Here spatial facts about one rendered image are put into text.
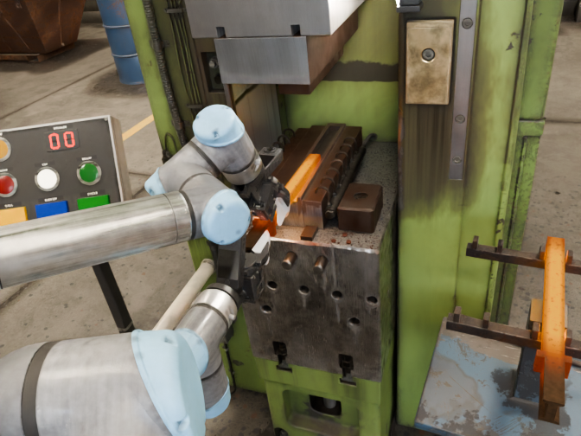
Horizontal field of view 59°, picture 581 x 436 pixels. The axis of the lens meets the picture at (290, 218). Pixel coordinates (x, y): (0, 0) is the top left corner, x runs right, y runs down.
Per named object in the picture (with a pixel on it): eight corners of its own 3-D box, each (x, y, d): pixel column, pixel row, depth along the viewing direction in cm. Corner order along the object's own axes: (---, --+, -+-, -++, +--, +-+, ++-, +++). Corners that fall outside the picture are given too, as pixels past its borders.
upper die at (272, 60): (310, 85, 103) (306, 36, 98) (221, 83, 109) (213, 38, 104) (358, 28, 135) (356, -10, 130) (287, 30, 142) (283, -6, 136)
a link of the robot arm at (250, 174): (223, 138, 95) (264, 140, 92) (232, 152, 99) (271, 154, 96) (211, 173, 92) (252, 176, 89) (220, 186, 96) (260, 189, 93)
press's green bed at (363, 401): (382, 477, 163) (380, 381, 138) (274, 448, 176) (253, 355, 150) (409, 349, 206) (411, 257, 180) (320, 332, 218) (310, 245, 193)
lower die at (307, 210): (323, 228, 122) (321, 198, 118) (247, 221, 129) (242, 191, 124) (362, 150, 154) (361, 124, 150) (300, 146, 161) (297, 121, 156)
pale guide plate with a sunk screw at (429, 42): (448, 105, 108) (453, 21, 99) (405, 104, 111) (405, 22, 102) (449, 101, 110) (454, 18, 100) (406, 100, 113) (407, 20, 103)
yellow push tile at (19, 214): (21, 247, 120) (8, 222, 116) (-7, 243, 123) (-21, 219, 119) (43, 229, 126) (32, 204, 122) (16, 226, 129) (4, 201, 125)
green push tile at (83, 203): (112, 225, 122) (107, 194, 121) (81, 230, 122) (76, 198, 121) (115, 225, 124) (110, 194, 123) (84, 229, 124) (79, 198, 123)
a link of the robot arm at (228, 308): (185, 299, 87) (227, 306, 85) (197, 283, 91) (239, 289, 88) (194, 331, 91) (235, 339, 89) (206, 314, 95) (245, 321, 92)
